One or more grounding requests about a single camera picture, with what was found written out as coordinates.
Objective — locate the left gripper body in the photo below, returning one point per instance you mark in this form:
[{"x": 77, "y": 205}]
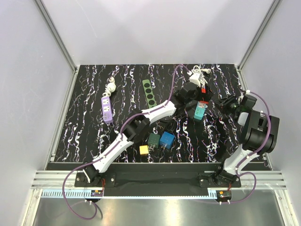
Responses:
[{"x": 199, "y": 96}]

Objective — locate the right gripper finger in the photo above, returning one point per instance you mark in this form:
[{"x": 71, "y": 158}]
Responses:
[
  {"x": 227, "y": 100},
  {"x": 226, "y": 109}
]

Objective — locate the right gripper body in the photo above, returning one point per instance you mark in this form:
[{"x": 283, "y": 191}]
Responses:
[{"x": 234, "y": 105}]

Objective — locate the teal power strip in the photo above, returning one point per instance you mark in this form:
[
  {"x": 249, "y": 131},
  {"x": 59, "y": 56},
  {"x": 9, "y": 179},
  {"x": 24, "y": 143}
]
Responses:
[{"x": 200, "y": 111}]

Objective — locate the green power strip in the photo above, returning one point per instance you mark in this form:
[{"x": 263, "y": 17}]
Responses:
[{"x": 149, "y": 93}]

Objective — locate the blue cube plug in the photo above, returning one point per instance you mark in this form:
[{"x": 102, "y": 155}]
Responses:
[{"x": 166, "y": 140}]

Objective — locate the dark green cube plug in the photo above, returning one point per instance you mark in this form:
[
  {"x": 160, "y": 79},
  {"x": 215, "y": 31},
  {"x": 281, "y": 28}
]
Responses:
[{"x": 153, "y": 141}]

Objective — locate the yellow cube plug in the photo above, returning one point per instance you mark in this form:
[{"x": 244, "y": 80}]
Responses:
[{"x": 143, "y": 150}]

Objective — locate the purple power strip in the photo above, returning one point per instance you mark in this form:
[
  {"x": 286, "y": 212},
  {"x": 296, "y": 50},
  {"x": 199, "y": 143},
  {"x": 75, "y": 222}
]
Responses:
[{"x": 107, "y": 110}]

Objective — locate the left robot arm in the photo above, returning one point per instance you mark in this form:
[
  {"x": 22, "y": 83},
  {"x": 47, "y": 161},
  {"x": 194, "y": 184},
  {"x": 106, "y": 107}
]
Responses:
[{"x": 137, "y": 125}]

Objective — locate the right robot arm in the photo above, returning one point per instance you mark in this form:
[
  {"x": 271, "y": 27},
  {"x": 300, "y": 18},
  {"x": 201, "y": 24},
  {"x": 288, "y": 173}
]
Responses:
[{"x": 258, "y": 136}]

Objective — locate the black marbled mat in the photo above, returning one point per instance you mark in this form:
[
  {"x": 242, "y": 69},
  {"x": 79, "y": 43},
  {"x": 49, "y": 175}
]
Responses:
[{"x": 85, "y": 135}]

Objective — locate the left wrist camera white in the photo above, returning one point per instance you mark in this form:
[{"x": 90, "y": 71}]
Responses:
[{"x": 196, "y": 78}]

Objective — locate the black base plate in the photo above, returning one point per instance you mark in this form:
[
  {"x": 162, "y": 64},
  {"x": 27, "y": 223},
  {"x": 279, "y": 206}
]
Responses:
[{"x": 138, "y": 179}]

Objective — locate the aluminium frame rail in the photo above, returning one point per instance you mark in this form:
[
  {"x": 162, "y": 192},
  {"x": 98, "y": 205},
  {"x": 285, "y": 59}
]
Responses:
[{"x": 259, "y": 180}]

